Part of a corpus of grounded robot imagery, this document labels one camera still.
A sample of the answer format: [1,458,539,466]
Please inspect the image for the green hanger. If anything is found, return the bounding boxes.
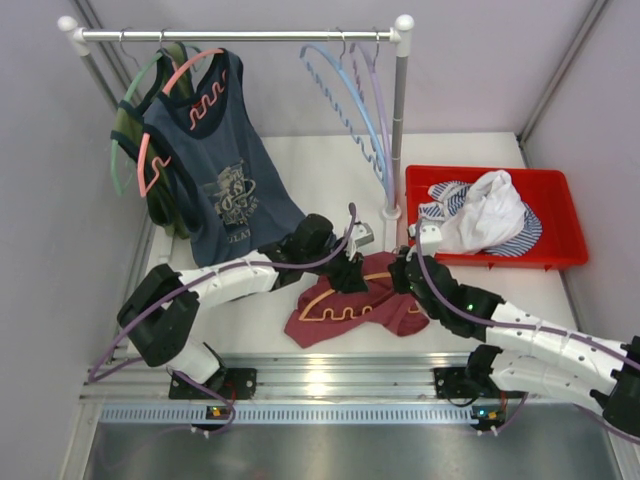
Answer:
[110,42,202,203]

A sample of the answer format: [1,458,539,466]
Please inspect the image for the blue tank top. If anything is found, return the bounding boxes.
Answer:
[144,50,305,267]

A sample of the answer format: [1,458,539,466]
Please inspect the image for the lilac hanger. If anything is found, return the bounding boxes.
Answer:
[349,42,395,207]

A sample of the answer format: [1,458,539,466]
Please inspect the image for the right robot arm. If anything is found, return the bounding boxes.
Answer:
[389,246,639,441]

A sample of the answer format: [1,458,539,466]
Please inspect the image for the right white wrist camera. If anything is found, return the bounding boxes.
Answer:
[407,222,443,257]

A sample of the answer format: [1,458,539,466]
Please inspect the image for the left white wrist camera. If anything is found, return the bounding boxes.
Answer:
[345,222,375,261]

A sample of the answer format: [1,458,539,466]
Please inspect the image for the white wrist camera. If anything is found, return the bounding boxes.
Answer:
[345,222,375,261]
[407,222,443,257]

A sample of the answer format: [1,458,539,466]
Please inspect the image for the pink hanger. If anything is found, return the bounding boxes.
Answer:
[136,30,227,197]

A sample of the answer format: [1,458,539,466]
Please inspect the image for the blue striped garment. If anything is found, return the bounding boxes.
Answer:
[418,180,543,257]

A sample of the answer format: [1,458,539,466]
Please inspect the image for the olive green tank top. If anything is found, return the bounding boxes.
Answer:
[118,67,189,239]

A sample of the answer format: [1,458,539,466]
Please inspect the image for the white cloth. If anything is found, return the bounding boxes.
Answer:
[439,170,526,254]

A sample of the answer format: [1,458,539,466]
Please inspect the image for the light blue hanger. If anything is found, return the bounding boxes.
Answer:
[299,29,396,197]

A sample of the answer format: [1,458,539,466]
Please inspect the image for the maroon red tank top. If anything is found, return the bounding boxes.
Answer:
[284,252,430,349]

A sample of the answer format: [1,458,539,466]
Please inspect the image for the aluminium rail base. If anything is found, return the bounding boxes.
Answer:
[79,351,626,426]

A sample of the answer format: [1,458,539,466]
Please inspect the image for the red plastic bin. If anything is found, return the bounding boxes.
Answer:
[406,165,588,271]

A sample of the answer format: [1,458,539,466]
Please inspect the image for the white clothes rack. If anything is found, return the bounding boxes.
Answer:
[57,14,415,251]

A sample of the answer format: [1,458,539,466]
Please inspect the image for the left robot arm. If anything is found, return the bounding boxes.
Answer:
[117,214,374,399]

